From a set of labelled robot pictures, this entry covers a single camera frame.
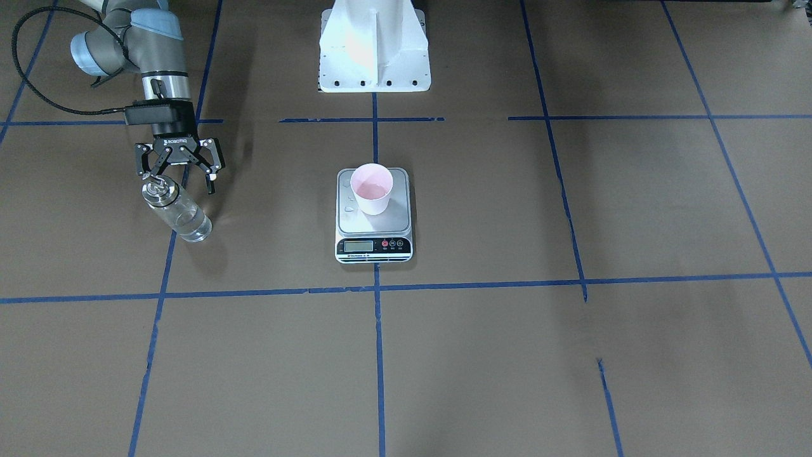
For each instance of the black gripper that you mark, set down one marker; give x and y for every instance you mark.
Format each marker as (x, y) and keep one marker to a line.
(178, 129)

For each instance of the clear glass sauce bottle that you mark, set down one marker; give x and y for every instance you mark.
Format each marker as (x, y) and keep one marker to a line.
(170, 201)

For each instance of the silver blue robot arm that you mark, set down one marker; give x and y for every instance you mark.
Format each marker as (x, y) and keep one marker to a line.
(145, 38)

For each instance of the silver digital kitchen scale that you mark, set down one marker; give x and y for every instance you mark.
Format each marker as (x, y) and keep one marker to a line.
(384, 238)

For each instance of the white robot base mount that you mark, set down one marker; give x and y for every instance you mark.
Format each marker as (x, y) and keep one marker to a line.
(373, 47)

